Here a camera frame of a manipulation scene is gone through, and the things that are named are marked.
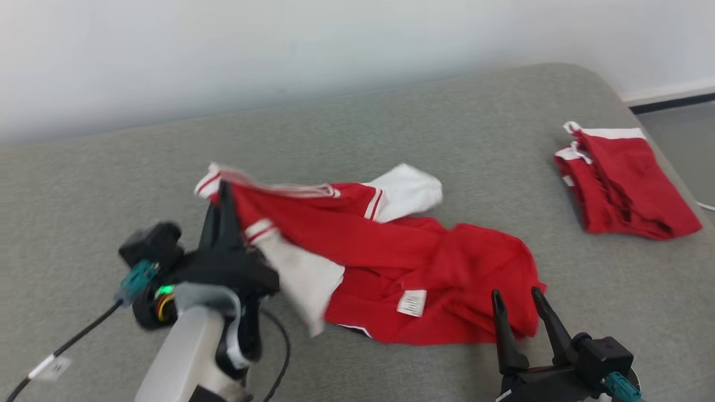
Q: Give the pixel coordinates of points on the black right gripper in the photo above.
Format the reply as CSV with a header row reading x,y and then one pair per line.
x,y
547,385

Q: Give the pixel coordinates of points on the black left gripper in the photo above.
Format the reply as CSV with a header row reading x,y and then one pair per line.
x,y
223,268

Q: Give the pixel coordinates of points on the red jersey with white sleeves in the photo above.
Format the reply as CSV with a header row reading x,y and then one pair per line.
x,y
424,262

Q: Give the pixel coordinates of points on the red shorts with white trim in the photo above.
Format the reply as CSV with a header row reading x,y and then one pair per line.
x,y
625,184

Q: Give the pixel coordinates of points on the white and black baseboard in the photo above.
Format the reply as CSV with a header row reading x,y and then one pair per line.
x,y
670,92

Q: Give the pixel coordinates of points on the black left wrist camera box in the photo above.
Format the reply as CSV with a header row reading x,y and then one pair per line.
x,y
151,245

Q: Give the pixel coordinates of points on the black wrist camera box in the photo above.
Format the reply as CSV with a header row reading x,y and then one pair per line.
x,y
151,245
606,354

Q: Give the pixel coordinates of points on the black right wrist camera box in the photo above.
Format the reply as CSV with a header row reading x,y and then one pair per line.
x,y
606,354

